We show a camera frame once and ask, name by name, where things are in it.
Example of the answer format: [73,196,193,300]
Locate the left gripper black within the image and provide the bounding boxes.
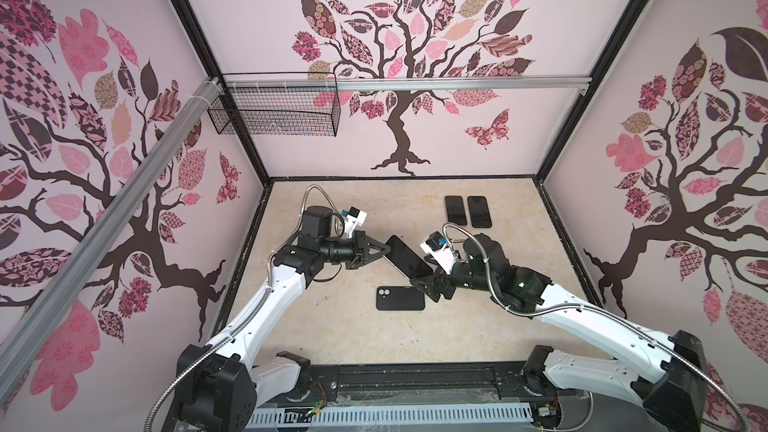
[320,230,390,269]

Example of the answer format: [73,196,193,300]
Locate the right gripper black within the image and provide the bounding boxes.
[408,251,495,301]

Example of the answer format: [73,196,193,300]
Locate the silver-edged black phone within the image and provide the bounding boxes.
[385,235,434,281]

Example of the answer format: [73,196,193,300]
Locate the small black phone case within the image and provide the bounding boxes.
[375,286,426,312]

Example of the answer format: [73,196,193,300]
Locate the purple phone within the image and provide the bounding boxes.
[444,195,468,226]

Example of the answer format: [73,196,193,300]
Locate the large black phone case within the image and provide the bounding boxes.
[467,194,493,230]

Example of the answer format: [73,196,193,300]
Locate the dark phone screen up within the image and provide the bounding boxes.
[467,195,493,228]

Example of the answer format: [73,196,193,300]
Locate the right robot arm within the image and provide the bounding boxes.
[421,232,708,431]

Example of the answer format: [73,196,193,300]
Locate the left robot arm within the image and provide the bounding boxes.
[169,206,389,431]

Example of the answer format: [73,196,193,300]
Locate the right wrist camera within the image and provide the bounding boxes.
[420,232,457,275]

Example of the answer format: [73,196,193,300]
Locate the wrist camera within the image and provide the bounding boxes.
[342,207,367,238]
[420,232,457,275]

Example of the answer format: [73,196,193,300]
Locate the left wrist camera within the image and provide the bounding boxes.
[342,207,367,238]

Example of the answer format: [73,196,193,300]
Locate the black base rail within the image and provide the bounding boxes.
[254,358,630,427]

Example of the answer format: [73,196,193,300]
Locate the left metal conduit cable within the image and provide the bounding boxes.
[142,184,346,432]

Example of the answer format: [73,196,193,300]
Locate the metal conduit cable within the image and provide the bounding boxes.
[442,223,751,432]
[142,184,346,432]

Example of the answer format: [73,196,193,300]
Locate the black wire basket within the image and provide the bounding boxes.
[208,72,341,137]

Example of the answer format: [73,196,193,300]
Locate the back aluminium rail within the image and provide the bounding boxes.
[224,73,592,92]

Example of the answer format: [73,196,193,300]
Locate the aluminium rail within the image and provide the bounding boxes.
[1,78,223,400]
[224,73,592,92]

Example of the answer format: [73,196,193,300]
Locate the white slotted cable duct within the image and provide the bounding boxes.
[245,403,534,431]

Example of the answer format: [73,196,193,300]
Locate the left aluminium rail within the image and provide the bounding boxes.
[1,78,223,400]

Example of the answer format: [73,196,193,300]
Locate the right metal conduit cable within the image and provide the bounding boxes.
[442,223,751,432]

